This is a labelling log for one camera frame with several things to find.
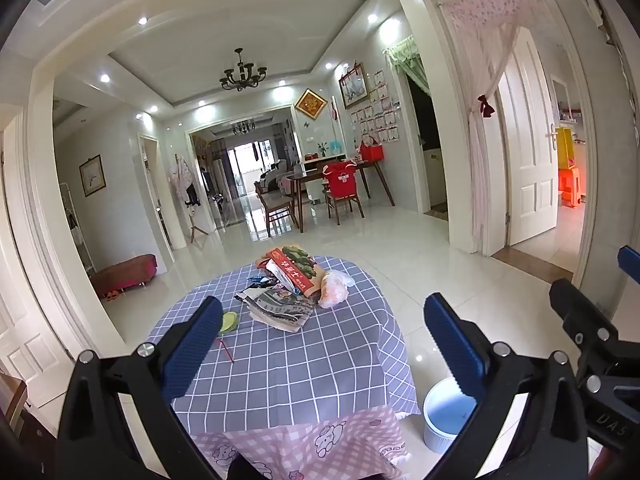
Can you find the red box on table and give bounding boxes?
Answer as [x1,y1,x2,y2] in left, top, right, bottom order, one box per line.
[359,135,385,163]

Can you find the grey printed newspaper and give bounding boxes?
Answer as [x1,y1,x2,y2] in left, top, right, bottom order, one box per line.
[235,285,318,333]

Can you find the white plastic bin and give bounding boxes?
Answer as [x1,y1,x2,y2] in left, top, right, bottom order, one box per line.
[422,377,481,453]

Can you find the black chandelier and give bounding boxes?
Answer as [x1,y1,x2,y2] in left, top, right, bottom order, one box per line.
[219,48,267,92]

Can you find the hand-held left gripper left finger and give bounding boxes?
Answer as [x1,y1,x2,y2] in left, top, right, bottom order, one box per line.
[65,296,241,480]

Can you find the yellow box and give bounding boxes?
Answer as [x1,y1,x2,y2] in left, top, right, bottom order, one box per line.
[556,127,575,171]

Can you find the clear plastic bag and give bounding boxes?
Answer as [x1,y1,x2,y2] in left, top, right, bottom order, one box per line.
[317,270,355,309]

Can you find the wooden dining chair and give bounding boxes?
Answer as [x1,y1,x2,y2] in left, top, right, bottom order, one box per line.
[255,180,298,237]

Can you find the small framed wall picture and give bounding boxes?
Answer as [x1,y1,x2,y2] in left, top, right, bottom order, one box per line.
[79,154,106,197]

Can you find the pink printed cloth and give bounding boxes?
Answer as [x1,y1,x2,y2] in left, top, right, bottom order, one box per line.
[190,405,416,480]

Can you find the white panel door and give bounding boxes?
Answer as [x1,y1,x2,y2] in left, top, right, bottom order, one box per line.
[497,27,560,248]

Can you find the red upholstered bench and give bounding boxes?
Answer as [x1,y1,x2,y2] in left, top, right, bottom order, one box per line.
[92,254,157,300]

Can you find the orange plastic stool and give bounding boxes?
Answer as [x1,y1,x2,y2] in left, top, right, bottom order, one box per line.
[557,167,583,207]

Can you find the green curtain valance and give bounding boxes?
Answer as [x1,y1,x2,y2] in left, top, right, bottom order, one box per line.
[384,35,431,96]

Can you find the large framed wall picture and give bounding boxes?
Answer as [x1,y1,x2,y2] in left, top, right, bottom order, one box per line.
[338,62,369,110]

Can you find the red diamond wall decoration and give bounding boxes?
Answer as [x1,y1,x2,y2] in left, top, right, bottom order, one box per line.
[294,88,328,122]

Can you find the red chair cover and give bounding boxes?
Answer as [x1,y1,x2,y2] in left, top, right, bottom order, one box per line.
[322,160,358,196]

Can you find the group of wall certificates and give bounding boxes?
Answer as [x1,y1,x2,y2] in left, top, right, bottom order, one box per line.
[350,70,401,143]

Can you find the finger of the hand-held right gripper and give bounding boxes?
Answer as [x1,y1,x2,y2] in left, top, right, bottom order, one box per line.
[617,245,640,286]
[549,279,640,397]

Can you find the red printed carton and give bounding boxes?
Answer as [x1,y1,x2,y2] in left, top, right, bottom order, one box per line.
[256,246,328,296]

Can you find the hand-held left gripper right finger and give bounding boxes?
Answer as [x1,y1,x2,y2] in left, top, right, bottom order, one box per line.
[424,294,593,480]

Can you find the grey sofa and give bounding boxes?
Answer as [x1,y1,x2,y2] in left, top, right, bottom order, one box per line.
[260,160,296,192]

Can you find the wooden chair with cover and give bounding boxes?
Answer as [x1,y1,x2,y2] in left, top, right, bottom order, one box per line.
[322,160,366,220]

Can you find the pink lace curtain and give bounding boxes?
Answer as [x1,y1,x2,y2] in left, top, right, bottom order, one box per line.
[440,0,543,256]

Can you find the grey checked tablecloth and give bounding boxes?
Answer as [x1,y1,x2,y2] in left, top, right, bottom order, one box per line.
[145,256,421,433]

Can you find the wooden dining table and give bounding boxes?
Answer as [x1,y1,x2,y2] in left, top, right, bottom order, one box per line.
[287,160,396,233]

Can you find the coat rack with clothes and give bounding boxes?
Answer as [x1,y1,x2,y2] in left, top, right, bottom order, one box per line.
[169,155,211,247]

